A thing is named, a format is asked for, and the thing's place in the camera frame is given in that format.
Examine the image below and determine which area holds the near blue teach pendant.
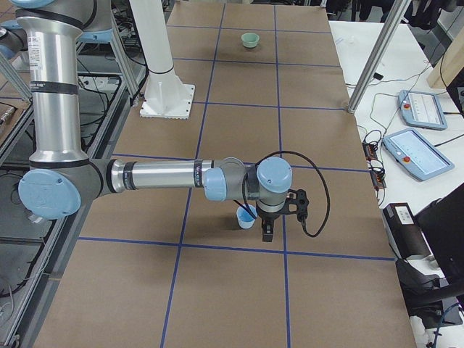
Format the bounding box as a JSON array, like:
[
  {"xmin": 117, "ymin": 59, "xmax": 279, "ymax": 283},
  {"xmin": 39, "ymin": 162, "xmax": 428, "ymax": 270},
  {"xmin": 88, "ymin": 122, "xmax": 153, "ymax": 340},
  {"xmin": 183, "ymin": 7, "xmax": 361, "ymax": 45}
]
[{"xmin": 383, "ymin": 128, "xmax": 455, "ymax": 181}]

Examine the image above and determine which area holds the black computer monitor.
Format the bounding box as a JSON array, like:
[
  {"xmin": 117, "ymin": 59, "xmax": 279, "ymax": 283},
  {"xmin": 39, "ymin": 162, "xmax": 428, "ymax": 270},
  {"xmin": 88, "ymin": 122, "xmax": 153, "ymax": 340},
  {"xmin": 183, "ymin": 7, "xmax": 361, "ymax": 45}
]
[{"xmin": 413, "ymin": 72, "xmax": 464, "ymax": 291}]

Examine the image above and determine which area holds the black box with label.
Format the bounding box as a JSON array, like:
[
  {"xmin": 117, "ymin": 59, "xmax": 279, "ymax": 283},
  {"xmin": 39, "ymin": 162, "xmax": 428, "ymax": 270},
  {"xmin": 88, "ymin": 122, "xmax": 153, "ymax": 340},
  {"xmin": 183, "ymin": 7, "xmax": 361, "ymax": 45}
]
[{"xmin": 382, "ymin": 202, "xmax": 431, "ymax": 260}]

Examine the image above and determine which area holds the blue teach pendant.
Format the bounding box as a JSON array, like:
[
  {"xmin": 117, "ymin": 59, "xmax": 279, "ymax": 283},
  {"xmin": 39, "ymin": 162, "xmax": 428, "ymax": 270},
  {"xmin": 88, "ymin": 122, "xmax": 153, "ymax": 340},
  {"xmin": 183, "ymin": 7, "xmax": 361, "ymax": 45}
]
[
  {"xmin": 383, "ymin": 128, "xmax": 455, "ymax": 181},
  {"xmin": 398, "ymin": 90, "xmax": 447, "ymax": 131}
]

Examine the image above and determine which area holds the white column pedestal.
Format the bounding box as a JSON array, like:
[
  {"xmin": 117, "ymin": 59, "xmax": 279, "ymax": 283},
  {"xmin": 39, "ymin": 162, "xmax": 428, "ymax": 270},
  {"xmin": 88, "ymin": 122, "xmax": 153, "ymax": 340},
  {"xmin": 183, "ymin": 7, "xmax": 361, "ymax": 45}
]
[{"xmin": 130, "ymin": 0, "xmax": 195, "ymax": 120}]

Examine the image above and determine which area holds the green ceramic bowl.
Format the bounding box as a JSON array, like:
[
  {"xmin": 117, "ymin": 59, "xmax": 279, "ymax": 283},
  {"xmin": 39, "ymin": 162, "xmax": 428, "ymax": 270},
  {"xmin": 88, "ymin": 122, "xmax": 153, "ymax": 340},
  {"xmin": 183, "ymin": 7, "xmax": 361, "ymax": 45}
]
[{"xmin": 241, "ymin": 33, "xmax": 260, "ymax": 49}]

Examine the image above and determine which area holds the aluminium frame post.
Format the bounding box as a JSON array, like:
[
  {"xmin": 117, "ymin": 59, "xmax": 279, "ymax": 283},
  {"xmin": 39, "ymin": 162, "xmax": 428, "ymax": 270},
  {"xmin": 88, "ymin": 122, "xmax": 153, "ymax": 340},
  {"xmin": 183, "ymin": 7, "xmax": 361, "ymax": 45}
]
[{"xmin": 347, "ymin": 0, "xmax": 412, "ymax": 114}]

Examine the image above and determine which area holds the far blue teach pendant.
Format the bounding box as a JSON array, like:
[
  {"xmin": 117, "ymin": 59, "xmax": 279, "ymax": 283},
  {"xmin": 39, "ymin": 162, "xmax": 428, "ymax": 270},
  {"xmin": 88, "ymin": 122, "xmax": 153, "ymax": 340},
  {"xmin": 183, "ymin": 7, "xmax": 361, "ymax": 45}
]
[{"xmin": 398, "ymin": 90, "xmax": 447, "ymax": 131}]

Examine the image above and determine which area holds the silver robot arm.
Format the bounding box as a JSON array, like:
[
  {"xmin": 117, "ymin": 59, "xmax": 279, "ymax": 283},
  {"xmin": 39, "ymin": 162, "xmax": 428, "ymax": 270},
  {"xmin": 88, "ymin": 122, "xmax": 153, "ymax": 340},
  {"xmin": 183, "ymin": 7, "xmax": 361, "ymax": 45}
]
[{"xmin": 15, "ymin": 1, "xmax": 294, "ymax": 242}]

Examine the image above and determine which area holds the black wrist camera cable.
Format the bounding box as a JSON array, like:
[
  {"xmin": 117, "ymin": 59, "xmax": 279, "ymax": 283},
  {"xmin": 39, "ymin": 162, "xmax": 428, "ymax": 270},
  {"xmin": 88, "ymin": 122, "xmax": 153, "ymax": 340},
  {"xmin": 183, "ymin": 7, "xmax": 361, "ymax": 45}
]
[{"xmin": 241, "ymin": 149, "xmax": 331, "ymax": 239}]

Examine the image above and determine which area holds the blue plastic cup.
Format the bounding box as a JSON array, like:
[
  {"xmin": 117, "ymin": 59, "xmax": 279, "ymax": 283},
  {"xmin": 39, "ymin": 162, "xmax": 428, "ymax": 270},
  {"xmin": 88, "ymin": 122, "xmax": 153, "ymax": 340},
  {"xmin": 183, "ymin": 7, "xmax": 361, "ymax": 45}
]
[{"xmin": 236, "ymin": 205, "xmax": 257, "ymax": 229}]

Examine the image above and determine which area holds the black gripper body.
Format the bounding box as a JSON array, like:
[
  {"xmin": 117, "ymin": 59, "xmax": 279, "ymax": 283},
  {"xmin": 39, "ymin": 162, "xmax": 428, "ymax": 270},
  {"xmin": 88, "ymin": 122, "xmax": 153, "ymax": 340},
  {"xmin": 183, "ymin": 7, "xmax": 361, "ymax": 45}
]
[{"xmin": 258, "ymin": 208, "xmax": 281, "ymax": 222}]

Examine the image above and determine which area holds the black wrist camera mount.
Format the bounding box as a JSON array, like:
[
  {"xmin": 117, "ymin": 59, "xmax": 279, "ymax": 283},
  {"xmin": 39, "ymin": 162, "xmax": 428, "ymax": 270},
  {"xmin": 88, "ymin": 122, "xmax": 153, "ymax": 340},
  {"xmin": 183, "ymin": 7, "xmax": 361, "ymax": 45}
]
[{"xmin": 281, "ymin": 189, "xmax": 310, "ymax": 223}]

